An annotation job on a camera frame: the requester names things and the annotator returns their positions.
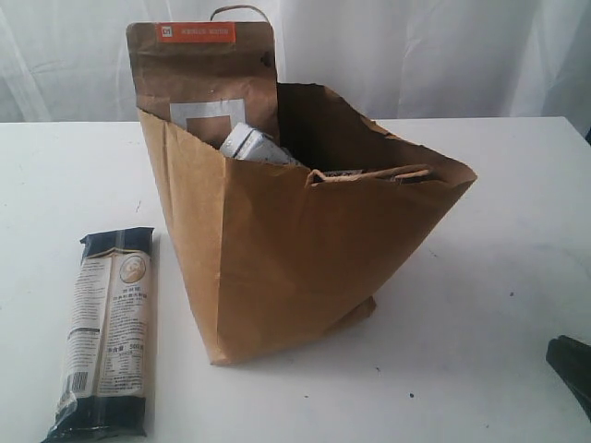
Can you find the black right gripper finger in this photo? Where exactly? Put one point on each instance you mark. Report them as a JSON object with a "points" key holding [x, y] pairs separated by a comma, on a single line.
{"points": [[570, 359]]}

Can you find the brown paper bag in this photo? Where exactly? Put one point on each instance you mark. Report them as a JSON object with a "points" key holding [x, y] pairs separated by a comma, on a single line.
{"points": [[274, 256]]}

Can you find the small white blue milk carton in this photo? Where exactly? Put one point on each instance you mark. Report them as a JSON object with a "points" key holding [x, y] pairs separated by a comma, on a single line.
{"points": [[247, 143]]}

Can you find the brown kraft pouch with window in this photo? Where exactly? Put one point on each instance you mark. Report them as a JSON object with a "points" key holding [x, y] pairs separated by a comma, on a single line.
{"points": [[206, 77]]}

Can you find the dark blue noodle packet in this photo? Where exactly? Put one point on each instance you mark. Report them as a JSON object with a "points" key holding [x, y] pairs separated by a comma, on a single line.
{"points": [[105, 379]]}

